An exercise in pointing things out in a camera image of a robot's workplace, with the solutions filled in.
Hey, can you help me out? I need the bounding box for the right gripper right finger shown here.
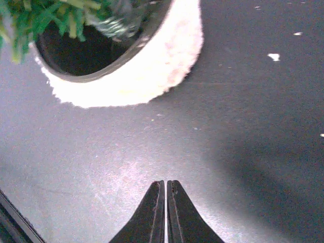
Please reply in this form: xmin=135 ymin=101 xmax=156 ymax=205
xmin=167 ymin=180 xmax=224 ymax=243

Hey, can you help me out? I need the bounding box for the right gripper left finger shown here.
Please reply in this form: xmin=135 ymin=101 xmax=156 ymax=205
xmin=110 ymin=180 xmax=165 ymax=243

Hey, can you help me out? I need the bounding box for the small green christmas tree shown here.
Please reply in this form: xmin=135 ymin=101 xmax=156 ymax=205
xmin=1 ymin=1 xmax=204 ymax=109

